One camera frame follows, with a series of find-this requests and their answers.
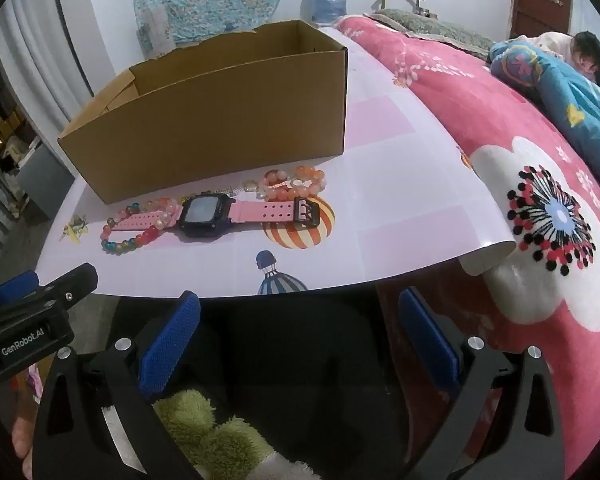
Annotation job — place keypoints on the brown cardboard box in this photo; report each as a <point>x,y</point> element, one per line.
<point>205,125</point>

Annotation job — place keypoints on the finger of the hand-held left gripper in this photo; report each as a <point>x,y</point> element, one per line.
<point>75,280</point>
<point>12,282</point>

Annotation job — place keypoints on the white curtain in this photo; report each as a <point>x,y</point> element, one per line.
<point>40,45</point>

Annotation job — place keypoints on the blue water jug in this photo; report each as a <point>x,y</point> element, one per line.
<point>330,2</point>

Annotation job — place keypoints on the green patterned blanket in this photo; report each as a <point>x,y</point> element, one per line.
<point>455,30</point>

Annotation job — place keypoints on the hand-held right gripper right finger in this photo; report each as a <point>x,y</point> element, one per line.
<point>430,342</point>

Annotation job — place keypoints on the balloon print table sheet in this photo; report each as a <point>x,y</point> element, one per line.
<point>405,185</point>

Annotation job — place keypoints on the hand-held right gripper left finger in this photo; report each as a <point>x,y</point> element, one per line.
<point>170,345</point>

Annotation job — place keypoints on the person's left forearm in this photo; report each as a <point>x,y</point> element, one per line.
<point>22,442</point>

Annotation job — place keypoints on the grey cabinet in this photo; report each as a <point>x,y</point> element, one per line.
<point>42,175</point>

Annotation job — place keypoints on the gold hoop crystal earring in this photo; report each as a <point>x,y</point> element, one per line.
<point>250,186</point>

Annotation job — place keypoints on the pink flower blanket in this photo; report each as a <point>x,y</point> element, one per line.
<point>480,110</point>

